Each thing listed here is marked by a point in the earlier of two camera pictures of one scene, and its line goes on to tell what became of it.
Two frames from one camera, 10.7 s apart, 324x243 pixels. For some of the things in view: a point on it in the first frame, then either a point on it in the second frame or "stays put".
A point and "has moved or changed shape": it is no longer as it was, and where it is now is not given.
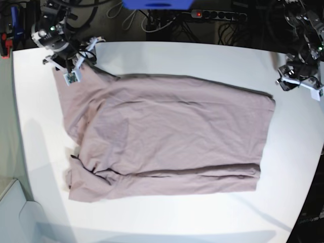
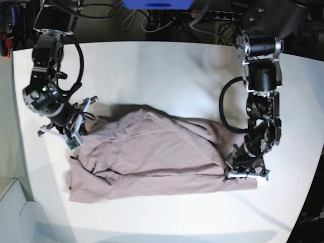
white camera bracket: [313, 85] -> [237, 174]
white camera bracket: [72, 76] -> [74, 140]
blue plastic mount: [158, 4] stays put
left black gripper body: [61, 57] -> [65, 114]
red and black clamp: [5, 45] stays put
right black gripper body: [305, 70] -> [243, 158]
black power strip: [218, 14] stays put
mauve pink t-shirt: [146, 135] has moved or changed shape
